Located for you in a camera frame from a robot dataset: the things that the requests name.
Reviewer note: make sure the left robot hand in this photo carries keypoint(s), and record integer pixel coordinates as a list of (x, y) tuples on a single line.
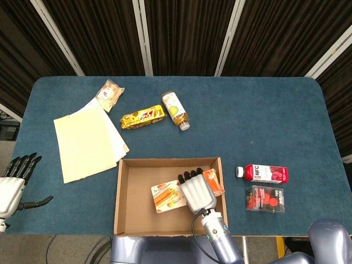
[(11, 192)]

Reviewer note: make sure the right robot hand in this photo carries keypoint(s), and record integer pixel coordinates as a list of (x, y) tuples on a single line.
[(198, 192)]

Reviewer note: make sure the orange snack packet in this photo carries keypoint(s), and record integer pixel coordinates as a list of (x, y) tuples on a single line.
[(165, 196)]

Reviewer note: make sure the clear box of red candies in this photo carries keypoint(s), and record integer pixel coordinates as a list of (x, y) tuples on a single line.
[(264, 199)]

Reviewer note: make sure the red juice bottle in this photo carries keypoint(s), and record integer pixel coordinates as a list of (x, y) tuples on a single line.
[(264, 173)]

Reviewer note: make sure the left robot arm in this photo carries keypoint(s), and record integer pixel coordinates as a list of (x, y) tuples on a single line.
[(2, 224)]

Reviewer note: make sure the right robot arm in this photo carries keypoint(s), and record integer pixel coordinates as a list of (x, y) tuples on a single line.
[(220, 239)]

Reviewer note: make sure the open brown cardboard box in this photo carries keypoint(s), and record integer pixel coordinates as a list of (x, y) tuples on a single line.
[(143, 209)]

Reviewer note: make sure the yellow apple tea bottle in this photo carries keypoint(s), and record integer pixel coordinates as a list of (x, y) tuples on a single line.
[(176, 110)]

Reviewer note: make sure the black equipment case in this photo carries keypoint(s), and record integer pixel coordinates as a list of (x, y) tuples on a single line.
[(9, 132)]

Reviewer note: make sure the white table leg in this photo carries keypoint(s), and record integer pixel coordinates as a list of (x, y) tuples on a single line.
[(244, 244)]

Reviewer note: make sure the grey-blue robot torso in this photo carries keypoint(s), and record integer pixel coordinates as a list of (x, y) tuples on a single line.
[(154, 250)]

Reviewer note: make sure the blue felt table cover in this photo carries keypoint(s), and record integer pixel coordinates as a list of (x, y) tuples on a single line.
[(247, 123)]

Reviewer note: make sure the cream paper sheet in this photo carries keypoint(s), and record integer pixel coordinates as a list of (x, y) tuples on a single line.
[(82, 143)]

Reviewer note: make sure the gold biscuit packet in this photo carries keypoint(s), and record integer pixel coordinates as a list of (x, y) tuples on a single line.
[(143, 116)]

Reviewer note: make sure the white paper sheet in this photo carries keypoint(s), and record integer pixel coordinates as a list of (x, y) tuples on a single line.
[(118, 143)]

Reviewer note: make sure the yellow floor tape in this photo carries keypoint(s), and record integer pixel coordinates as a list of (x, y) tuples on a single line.
[(280, 247)]

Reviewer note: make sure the black floor equipment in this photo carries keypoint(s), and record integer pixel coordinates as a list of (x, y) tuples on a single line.
[(297, 243)]

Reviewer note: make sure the clear snack bag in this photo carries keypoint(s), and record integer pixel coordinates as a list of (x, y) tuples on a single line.
[(108, 94)]

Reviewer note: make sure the dark pleated partition panel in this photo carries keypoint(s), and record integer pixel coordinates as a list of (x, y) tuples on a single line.
[(341, 110), (187, 35), (22, 55), (104, 35), (280, 33)]

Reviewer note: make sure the white partition frame post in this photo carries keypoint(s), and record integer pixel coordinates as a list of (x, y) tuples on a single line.
[(229, 38), (143, 38), (57, 38), (330, 56), (11, 112)]

